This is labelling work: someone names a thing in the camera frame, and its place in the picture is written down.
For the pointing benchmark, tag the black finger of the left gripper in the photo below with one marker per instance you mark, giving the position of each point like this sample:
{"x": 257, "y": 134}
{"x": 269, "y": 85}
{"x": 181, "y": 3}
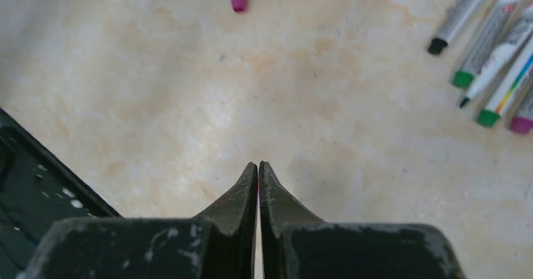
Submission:
{"x": 37, "y": 189}

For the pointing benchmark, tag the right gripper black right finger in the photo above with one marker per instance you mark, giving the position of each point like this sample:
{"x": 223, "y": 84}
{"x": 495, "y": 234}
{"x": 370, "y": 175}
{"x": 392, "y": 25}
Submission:
{"x": 298, "y": 244}

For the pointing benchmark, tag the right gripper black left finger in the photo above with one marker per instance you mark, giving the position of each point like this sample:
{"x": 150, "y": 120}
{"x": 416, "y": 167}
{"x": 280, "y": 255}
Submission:
{"x": 219, "y": 242}

